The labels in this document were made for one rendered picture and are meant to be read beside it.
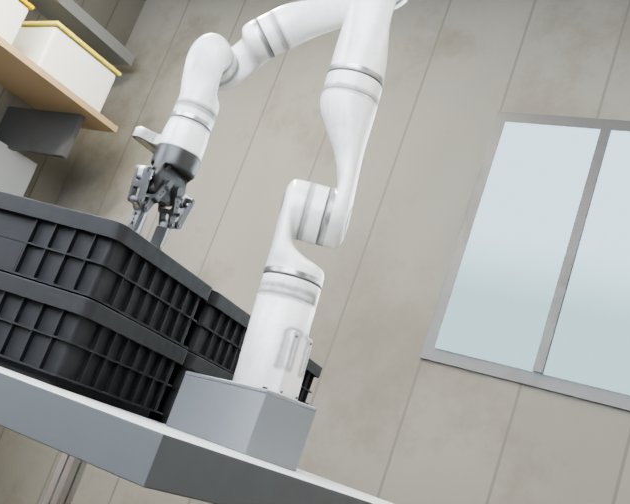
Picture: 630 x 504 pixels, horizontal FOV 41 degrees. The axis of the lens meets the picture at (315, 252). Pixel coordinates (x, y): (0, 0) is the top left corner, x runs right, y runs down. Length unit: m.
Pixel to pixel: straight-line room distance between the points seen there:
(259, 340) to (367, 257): 2.34
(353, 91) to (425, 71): 2.57
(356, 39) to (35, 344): 0.66
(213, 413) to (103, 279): 0.24
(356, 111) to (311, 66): 2.88
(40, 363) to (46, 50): 2.91
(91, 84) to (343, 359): 1.75
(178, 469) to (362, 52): 0.84
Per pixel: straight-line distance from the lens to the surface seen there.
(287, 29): 1.42
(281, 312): 1.22
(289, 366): 1.22
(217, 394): 1.20
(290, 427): 1.23
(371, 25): 1.37
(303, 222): 1.26
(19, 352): 1.19
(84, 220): 1.19
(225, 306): 1.44
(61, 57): 4.02
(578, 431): 3.08
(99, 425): 0.67
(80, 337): 1.16
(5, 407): 0.75
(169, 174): 1.37
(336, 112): 1.31
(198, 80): 1.40
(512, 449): 3.11
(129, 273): 1.21
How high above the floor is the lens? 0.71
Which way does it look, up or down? 14 degrees up
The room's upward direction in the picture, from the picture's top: 20 degrees clockwise
